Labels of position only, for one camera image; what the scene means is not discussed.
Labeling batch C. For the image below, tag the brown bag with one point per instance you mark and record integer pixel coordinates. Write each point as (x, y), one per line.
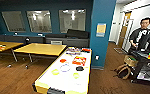
(124, 71)

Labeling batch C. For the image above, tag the black wheeled cart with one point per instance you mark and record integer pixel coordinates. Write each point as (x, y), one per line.
(147, 66)

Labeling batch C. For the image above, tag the small black round object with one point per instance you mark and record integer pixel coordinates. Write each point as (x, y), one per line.
(27, 41)

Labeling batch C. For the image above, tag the orange game paddle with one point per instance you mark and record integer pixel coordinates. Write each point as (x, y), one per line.
(63, 60)
(86, 50)

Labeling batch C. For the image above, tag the dark grey bench sofa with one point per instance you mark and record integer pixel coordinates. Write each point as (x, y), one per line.
(37, 38)

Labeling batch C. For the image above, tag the white door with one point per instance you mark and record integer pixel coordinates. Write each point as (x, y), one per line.
(127, 36)

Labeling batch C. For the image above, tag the brown wooden door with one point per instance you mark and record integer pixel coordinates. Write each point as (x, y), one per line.
(126, 25)

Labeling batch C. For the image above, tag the yellow white-top game table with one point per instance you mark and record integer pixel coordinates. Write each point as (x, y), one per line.
(57, 83)

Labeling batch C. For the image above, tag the exterior window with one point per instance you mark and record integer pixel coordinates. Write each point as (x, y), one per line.
(39, 21)
(72, 20)
(13, 21)

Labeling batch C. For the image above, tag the pale yellow wall sign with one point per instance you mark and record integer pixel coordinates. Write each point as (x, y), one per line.
(101, 30)

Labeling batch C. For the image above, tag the person in dark shirt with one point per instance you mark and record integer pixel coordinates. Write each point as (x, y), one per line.
(141, 36)

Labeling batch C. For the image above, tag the colourful game box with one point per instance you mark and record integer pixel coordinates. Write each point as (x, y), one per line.
(73, 51)

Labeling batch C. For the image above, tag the green bowl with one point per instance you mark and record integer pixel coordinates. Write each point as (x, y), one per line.
(55, 71)
(76, 75)

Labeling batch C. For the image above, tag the yellow wooden table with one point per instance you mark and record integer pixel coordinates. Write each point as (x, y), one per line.
(41, 49)
(9, 45)

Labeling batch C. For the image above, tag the brown cardboard box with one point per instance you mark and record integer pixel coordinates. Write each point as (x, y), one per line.
(131, 60)

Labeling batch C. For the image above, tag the red game box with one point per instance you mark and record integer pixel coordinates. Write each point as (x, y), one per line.
(79, 60)

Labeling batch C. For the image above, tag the white outlet plate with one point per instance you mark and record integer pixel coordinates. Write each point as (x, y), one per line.
(97, 57)

